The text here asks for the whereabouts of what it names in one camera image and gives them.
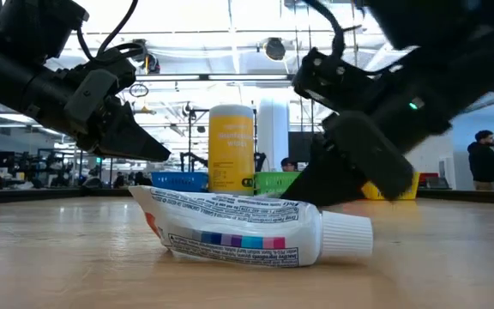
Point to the yellow plastic basket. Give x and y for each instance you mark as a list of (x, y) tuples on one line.
[(371, 194)]

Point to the yellow wipes canister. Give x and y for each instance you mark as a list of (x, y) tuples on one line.
[(231, 150)]

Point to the blue plastic basket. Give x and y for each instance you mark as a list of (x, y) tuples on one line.
[(178, 182)]

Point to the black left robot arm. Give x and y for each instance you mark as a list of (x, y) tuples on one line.
[(11, 64)]

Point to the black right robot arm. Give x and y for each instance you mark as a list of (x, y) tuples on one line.
[(465, 43)]

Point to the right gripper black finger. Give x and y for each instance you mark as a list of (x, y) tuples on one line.
[(315, 184)]

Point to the person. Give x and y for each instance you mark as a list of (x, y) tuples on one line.
[(288, 164), (485, 163)]

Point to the black stand pole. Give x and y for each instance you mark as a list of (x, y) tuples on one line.
[(189, 137)]

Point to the black monitor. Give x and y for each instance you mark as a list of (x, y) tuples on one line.
[(300, 146)]

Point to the white pillar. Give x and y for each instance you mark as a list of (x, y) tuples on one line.
[(272, 129)]

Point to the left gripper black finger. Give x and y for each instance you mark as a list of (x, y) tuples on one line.
[(131, 143)]

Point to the white toothpaste tube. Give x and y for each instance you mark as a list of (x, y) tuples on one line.
[(238, 232)]

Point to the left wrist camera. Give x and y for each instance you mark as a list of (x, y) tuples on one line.
[(90, 98)]

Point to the green plastic basket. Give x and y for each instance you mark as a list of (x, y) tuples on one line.
[(275, 182)]

